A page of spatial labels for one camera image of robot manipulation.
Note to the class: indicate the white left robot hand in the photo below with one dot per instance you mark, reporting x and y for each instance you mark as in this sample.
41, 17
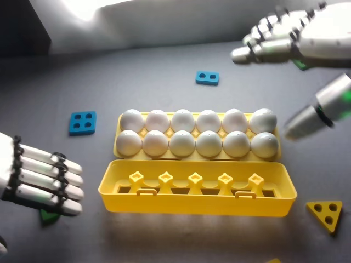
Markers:
35, 175

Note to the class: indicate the grey table cloth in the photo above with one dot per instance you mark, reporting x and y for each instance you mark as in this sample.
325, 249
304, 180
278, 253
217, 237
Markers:
164, 82

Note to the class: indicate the yellow three-hole triangle block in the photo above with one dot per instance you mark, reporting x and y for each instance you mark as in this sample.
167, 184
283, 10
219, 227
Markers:
326, 211

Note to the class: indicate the blue four-hole square block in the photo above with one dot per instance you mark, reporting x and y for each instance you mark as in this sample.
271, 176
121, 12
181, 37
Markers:
82, 122

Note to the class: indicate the blue two-hole block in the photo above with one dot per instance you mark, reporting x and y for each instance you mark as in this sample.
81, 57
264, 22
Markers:
207, 82

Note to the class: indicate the green block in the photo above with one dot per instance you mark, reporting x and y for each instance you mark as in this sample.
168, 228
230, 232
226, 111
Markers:
48, 218
300, 65

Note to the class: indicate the white sheet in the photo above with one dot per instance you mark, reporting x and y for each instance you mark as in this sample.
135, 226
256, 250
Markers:
164, 24

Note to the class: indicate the yellow plastic egg carton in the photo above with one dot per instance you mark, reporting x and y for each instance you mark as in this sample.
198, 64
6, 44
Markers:
192, 205

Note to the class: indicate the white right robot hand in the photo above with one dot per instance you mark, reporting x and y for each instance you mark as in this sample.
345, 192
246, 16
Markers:
323, 41

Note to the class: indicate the yellow two-hole block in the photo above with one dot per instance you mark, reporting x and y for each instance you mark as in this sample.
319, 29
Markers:
274, 261

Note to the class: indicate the white toy egg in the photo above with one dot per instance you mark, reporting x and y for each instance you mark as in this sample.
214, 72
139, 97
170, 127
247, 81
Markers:
208, 120
264, 145
157, 120
262, 119
132, 120
182, 143
129, 143
236, 143
209, 143
234, 120
183, 120
155, 143

